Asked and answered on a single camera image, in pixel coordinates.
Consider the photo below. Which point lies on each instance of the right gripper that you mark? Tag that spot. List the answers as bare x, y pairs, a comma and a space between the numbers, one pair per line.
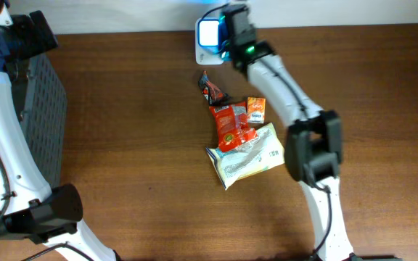
237, 19

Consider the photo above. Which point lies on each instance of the black red snack wrapper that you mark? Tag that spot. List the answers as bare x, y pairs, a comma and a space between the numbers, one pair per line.
213, 94

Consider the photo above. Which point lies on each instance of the orange tissue pack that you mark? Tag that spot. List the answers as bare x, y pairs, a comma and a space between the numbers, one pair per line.
256, 110

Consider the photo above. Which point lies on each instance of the red snack bag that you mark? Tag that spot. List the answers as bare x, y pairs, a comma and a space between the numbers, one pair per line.
232, 127

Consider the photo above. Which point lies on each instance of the yellow white snack bag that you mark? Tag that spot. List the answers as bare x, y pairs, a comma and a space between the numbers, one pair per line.
260, 154

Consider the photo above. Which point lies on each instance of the blue mouthwash bottle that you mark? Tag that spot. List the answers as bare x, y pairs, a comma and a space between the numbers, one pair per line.
223, 37

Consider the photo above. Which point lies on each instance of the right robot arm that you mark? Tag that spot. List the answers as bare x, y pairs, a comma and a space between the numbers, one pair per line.
313, 148

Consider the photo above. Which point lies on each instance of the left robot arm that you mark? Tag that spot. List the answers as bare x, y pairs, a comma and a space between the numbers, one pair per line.
29, 207

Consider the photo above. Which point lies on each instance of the white barcode scanner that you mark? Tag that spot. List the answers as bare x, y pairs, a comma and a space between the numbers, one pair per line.
207, 42

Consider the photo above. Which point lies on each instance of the grey plastic basket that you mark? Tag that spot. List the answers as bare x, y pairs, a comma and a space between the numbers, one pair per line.
40, 103

